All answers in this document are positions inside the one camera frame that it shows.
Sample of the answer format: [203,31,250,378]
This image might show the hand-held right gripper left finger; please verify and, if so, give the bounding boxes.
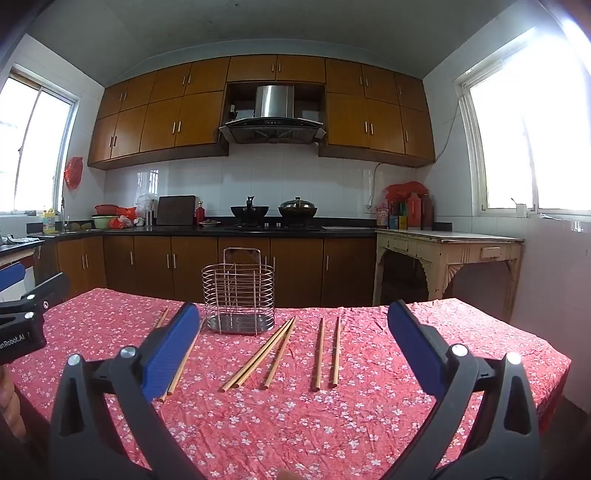
[48,302,204,480]

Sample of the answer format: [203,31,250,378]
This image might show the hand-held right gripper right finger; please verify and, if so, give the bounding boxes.
[387,300,542,480]

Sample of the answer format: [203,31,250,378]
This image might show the metal wire chopstick holder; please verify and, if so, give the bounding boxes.
[202,248,276,335]

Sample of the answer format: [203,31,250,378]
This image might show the steel range hood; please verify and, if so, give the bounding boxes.
[218,84,327,145]

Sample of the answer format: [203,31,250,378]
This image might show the crumpled red plastic bags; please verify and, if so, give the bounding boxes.
[109,207,139,230]

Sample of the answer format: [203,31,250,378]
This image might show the tall red bottle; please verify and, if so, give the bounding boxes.
[406,191,422,229]

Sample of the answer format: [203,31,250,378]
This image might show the lidded dark wok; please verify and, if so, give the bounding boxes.
[277,196,319,219]

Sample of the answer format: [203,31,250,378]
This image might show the black gas stove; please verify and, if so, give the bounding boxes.
[225,222,322,232]

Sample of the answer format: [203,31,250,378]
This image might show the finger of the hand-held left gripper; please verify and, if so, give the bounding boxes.
[0,272,71,324]
[0,263,25,292]

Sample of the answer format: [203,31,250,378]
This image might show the bright casement window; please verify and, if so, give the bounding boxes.
[454,28,591,215]

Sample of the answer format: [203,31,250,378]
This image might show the white plastic bag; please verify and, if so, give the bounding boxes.
[135,193,159,217]

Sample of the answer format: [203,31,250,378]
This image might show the hanging red plastic bag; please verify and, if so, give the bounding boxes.
[64,156,84,190]

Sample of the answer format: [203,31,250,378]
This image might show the black wok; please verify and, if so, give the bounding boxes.
[230,196,270,219]

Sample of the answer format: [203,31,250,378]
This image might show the person's left hand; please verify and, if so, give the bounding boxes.
[0,364,26,439]

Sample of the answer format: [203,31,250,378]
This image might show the sliding window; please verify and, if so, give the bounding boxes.
[0,65,80,215]

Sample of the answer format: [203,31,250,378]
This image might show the wooden base cabinets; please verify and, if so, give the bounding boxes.
[34,233,377,308]

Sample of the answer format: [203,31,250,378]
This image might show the red floral tablecloth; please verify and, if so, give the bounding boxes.
[7,287,573,480]

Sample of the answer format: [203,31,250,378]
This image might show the dark cutting board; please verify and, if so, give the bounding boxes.
[156,195,197,226]

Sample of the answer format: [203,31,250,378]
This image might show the black kitchen countertop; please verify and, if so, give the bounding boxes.
[28,219,453,238]

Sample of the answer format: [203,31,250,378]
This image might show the wooden wall cabinets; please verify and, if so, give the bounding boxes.
[88,54,436,171]

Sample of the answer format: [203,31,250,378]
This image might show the cream wooden side table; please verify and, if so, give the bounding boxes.
[373,229,526,324]

